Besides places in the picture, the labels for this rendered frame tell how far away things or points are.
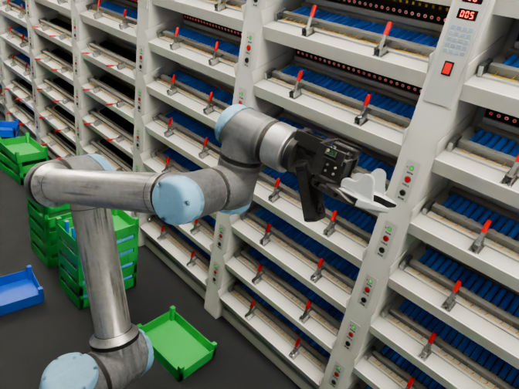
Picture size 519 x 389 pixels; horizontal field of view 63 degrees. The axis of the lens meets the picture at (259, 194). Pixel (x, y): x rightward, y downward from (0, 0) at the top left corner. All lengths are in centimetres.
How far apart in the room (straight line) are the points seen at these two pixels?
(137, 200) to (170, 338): 124
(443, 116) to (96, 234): 101
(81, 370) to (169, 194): 75
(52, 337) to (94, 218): 89
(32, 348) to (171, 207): 138
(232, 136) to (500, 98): 64
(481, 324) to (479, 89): 63
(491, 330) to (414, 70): 73
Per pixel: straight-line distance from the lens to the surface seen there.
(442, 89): 119
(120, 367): 145
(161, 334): 206
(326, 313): 171
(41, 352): 205
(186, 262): 222
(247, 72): 160
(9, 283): 239
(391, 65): 126
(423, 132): 122
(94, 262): 135
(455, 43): 118
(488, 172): 121
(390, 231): 133
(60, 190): 110
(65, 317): 217
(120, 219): 220
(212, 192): 80
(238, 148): 84
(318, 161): 75
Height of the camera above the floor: 150
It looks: 27 degrees down
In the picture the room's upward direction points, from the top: 11 degrees clockwise
